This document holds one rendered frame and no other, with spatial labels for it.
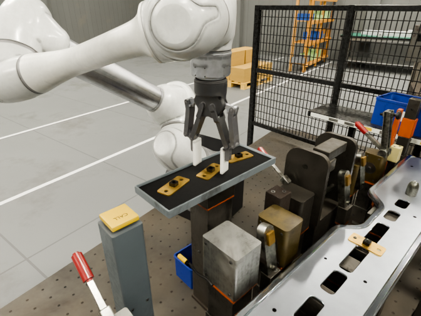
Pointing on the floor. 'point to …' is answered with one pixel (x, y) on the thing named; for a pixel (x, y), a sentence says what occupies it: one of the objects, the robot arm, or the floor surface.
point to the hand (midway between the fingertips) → (210, 158)
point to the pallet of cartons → (240, 68)
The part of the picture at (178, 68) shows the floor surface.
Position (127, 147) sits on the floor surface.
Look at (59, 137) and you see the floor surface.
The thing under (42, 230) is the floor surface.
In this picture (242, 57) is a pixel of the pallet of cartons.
